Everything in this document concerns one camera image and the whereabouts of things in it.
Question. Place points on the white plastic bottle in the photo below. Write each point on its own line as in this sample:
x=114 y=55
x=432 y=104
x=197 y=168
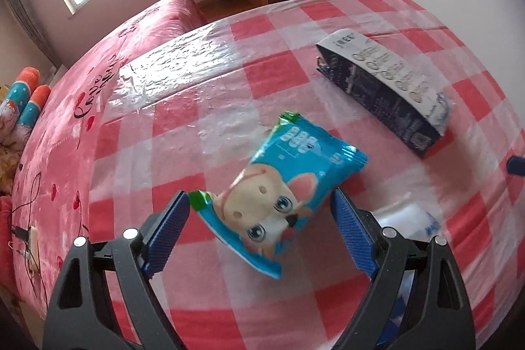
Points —
x=410 y=221

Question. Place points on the floral plush pillow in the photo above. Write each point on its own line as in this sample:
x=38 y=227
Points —
x=8 y=161

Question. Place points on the blue orange printed pillow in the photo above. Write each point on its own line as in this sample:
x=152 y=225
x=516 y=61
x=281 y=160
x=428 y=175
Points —
x=26 y=91

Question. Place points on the dark blue carton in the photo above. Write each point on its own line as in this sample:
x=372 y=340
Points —
x=381 y=95

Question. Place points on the red white checked tablecloth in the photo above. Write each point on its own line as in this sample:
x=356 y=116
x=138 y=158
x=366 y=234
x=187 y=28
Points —
x=266 y=59

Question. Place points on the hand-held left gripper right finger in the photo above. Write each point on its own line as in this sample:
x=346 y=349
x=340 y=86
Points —
x=352 y=233

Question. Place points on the pink heart printed blanket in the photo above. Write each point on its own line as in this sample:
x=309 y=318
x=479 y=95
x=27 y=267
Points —
x=61 y=136

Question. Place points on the blue cartoon snack packet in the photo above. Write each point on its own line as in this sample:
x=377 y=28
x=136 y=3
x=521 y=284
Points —
x=287 y=157

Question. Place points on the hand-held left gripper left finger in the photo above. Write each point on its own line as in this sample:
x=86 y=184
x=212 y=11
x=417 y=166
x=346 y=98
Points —
x=168 y=227

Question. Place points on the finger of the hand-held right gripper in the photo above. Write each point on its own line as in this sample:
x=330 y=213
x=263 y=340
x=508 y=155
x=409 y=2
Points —
x=516 y=165

